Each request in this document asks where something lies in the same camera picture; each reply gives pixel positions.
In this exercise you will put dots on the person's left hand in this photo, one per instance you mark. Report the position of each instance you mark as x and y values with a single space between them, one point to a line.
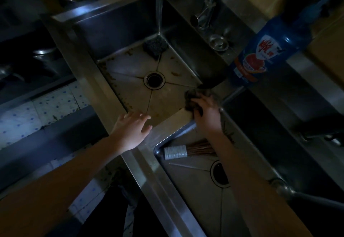
129 133

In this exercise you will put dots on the person's right hand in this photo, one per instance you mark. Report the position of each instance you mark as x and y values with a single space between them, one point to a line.
208 118

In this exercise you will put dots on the person's right fingers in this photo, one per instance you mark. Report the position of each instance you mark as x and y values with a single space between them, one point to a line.
200 103

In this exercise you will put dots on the person's left thumb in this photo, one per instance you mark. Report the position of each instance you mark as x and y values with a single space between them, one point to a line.
147 129

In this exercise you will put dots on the dark scrubbing cloth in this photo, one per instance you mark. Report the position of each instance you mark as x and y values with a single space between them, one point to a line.
194 94

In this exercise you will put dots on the person's left forearm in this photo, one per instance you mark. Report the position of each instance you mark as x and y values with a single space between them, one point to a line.
61 185

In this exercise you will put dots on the person's right forearm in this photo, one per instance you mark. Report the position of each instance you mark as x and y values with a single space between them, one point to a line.
247 188

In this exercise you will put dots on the bamboo brush with white wrap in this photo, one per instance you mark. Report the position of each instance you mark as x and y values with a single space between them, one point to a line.
176 152

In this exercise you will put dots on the round sink drain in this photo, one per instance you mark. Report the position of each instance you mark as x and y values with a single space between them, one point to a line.
219 175
154 80

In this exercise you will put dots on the round metal deck cap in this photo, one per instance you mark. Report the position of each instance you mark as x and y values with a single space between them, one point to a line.
218 42

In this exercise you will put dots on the dark scouring pad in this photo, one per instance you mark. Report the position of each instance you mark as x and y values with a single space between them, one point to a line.
156 45

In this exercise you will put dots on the stainless steel double sink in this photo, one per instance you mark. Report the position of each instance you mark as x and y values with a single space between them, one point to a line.
88 83

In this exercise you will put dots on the blue detergent bottle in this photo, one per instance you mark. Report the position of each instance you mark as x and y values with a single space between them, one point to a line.
266 51

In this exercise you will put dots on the person's black trousers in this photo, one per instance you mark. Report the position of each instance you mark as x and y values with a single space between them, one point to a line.
107 215

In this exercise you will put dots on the running water stream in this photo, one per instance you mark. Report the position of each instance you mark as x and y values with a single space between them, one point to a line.
159 13

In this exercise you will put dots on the metal pot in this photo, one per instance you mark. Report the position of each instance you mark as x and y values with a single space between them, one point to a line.
47 59

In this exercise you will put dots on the chrome faucet pipe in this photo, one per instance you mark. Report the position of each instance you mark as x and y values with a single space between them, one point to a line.
301 195

